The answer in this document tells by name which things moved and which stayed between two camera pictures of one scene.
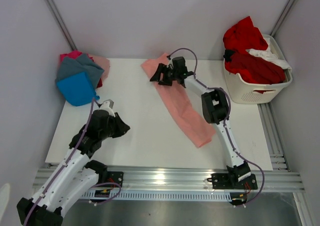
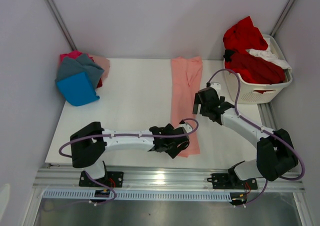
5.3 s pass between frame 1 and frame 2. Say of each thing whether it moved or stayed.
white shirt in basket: stayed
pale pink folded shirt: stayed
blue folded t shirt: stayed
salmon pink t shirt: moved
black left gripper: moved
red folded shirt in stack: stayed
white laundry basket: stayed
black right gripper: moved
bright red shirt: stayed
